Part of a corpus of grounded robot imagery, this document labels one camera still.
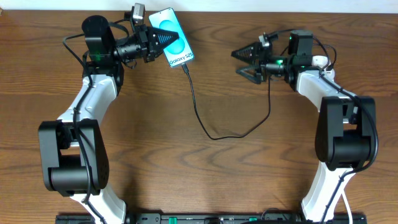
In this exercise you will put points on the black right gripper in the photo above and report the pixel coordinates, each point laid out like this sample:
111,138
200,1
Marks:
260,70

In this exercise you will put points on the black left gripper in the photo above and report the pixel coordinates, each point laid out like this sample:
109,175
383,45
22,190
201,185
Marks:
148,43

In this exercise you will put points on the silver Galaxy smartphone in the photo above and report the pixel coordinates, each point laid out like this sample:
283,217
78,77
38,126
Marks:
179,51

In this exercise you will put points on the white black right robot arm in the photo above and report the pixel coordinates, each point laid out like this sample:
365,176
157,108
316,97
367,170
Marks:
346,138

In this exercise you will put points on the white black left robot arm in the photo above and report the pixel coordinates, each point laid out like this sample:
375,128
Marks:
73,156

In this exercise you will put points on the white power strip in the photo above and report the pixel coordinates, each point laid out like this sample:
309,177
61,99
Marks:
320,61

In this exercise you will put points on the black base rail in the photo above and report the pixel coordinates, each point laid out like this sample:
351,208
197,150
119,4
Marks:
156,218

